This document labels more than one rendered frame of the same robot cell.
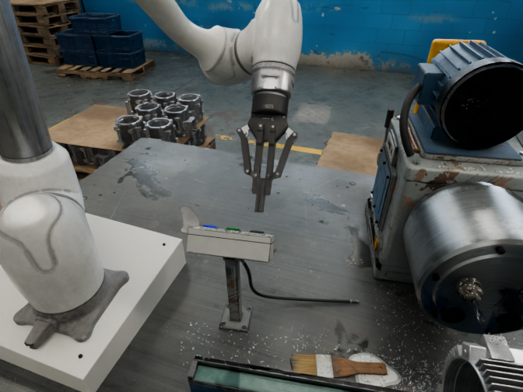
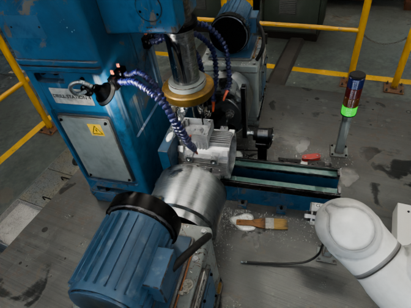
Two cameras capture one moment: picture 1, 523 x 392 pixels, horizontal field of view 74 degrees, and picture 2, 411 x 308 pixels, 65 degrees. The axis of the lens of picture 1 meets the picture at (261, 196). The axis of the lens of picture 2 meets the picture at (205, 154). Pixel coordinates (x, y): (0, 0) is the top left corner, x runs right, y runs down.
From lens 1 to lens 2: 122 cm
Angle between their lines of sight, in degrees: 100
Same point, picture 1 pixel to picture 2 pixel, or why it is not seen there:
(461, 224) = (204, 183)
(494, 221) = (190, 176)
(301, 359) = (282, 226)
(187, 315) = not seen: hidden behind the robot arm
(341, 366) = (260, 222)
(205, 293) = not seen: hidden behind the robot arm
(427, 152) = (190, 237)
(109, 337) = (399, 220)
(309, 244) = not seen: outside the picture
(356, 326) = (246, 246)
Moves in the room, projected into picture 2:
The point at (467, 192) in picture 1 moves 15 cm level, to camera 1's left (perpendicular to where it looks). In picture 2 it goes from (187, 200) to (236, 200)
